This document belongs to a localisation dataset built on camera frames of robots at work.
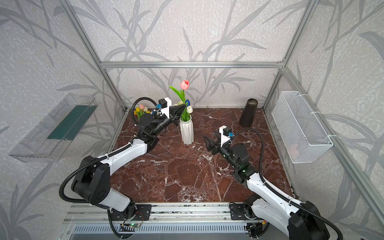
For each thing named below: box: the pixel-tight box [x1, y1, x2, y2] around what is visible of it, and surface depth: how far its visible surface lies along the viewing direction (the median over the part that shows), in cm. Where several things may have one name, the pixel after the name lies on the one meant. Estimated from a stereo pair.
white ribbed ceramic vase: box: [179, 115, 194, 145], surface depth 91 cm
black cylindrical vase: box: [239, 98, 259, 127], surface depth 104 cm
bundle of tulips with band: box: [133, 104, 151, 122], surface depth 114 cm
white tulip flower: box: [186, 105, 193, 114], surface depth 78 cm
